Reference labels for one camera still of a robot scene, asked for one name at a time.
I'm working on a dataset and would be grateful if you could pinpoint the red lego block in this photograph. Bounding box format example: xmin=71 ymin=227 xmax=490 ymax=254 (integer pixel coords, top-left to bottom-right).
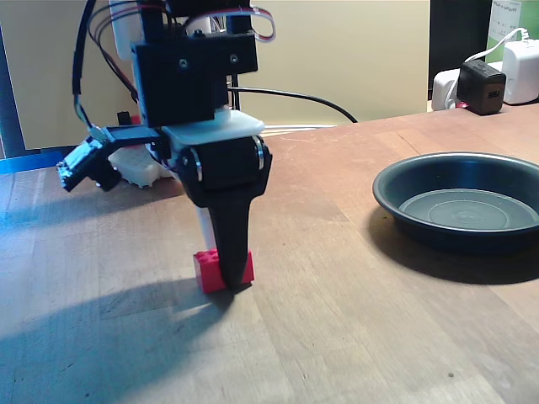
xmin=192 ymin=247 xmax=256 ymax=295

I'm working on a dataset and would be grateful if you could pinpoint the dark round metal bin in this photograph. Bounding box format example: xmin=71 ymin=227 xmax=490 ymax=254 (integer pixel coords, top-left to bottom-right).
xmin=372 ymin=151 xmax=539 ymax=256

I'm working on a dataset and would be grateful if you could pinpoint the chrome metal pole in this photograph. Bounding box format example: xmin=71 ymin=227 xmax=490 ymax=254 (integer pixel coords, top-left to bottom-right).
xmin=227 ymin=74 xmax=243 ymax=113

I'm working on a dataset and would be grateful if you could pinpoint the red and black table clamp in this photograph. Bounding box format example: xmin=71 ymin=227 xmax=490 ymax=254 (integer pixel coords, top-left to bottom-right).
xmin=116 ymin=110 xmax=142 ymax=127

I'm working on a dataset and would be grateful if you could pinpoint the blue tape strip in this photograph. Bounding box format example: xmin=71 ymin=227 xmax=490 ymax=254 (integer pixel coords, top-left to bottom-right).
xmin=0 ymin=151 xmax=64 ymax=174

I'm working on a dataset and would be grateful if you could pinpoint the black power adapter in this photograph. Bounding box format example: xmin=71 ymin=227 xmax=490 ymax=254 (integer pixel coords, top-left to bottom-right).
xmin=456 ymin=59 xmax=507 ymax=115

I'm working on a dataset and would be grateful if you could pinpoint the dark monitor panel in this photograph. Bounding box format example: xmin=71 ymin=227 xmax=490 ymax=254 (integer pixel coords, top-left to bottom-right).
xmin=429 ymin=0 xmax=493 ymax=102

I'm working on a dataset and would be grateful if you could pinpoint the white power adapter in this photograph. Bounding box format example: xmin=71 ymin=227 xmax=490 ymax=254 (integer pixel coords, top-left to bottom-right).
xmin=502 ymin=38 xmax=539 ymax=106

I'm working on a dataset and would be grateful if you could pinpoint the green and white paper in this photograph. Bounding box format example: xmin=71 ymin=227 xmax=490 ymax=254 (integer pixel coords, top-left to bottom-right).
xmin=486 ymin=0 xmax=539 ymax=64

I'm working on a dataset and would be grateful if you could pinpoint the thick black cable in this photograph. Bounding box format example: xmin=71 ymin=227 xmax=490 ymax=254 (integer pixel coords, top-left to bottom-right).
xmin=227 ymin=86 xmax=359 ymax=124

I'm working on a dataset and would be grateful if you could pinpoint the black camera cable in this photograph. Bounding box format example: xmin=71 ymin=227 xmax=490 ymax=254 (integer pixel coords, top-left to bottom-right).
xmin=71 ymin=0 xmax=102 ymax=130

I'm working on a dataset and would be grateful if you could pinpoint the dark vertical frame post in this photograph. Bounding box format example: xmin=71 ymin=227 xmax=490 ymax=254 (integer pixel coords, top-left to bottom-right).
xmin=0 ymin=24 xmax=26 ymax=159

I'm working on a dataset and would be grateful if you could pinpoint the white wall plug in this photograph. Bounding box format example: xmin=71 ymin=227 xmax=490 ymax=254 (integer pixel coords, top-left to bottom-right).
xmin=431 ymin=68 xmax=462 ymax=111

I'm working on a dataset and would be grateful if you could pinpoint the white charger cable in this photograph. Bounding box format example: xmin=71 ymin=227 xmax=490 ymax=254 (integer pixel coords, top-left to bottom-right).
xmin=465 ymin=27 xmax=531 ymax=64

